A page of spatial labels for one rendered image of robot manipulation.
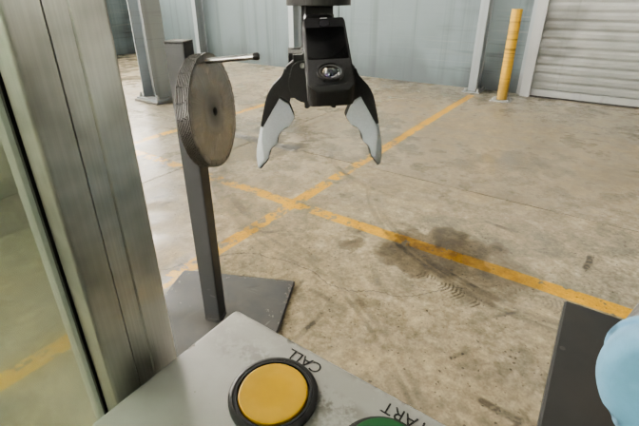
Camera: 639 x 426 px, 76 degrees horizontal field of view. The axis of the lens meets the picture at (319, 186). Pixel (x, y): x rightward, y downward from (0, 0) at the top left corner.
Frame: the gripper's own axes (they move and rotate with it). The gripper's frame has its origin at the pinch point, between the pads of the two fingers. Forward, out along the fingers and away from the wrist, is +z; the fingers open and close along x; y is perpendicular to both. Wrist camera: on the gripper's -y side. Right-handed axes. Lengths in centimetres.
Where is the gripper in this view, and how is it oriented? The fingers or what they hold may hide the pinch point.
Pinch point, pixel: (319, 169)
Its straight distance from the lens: 51.0
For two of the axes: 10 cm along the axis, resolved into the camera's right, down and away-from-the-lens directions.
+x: -10.0, 0.3, -0.7
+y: -0.8, -4.2, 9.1
